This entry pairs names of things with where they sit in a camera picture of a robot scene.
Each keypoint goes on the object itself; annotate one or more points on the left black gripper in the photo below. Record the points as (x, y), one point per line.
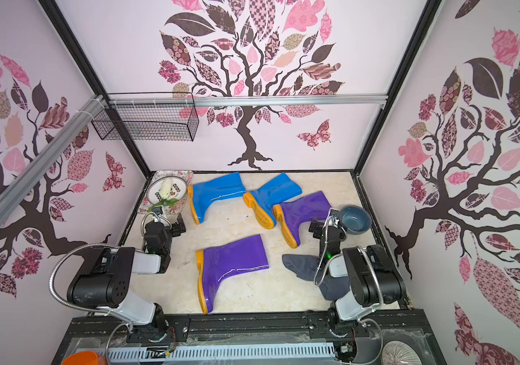
(176, 226)

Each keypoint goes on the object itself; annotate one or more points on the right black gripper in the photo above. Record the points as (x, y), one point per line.
(321, 226)

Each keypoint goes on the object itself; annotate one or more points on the grey cloth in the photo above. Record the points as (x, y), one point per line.
(305, 267)

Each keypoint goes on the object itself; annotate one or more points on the purple boot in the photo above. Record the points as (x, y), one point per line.
(217, 263)
(291, 215)

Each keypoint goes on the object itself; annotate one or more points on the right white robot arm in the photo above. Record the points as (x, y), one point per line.
(346, 310)

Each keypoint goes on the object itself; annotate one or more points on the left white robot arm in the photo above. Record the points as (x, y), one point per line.
(102, 283)

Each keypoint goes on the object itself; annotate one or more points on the grey-blue bowl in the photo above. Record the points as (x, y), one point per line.
(355, 219)

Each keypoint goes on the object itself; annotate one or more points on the white patterned plate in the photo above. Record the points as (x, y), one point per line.
(157, 194)

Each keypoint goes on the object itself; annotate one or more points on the blue boot on left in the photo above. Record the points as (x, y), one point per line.
(203, 194)

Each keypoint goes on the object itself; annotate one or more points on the blue boot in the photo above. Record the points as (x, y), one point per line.
(277, 190)
(203, 194)

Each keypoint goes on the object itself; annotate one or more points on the floral square tray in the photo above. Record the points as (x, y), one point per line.
(168, 189)

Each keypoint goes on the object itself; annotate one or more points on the blue boot on right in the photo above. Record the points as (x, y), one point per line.
(277, 190)

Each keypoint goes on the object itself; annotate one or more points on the orange round object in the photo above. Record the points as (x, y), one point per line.
(85, 358)

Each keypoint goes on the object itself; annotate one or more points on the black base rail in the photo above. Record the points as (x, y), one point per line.
(363, 343)

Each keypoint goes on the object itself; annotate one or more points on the black wire basket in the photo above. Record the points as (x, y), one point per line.
(149, 116)

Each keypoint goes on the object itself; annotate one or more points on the white slotted cable duct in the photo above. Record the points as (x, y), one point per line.
(220, 353)

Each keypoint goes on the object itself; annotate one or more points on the round wire fan guard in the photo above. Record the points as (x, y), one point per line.
(399, 353)

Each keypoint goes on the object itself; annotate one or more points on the back aluminium rail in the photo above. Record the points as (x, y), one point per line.
(342, 99)

